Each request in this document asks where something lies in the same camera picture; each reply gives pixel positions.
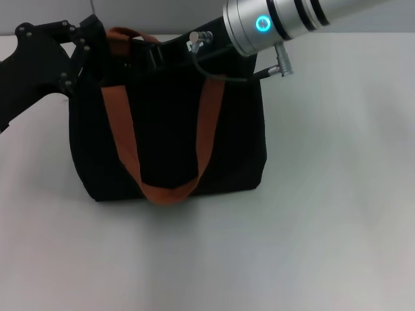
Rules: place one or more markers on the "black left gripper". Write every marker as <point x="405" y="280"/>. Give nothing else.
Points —
<point x="29" y="68"/>

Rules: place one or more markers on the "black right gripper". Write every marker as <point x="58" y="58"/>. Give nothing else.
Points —
<point x="175" y="52"/>

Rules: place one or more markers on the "white and silver right arm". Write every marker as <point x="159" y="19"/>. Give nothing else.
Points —
<point x="291" y="16"/>

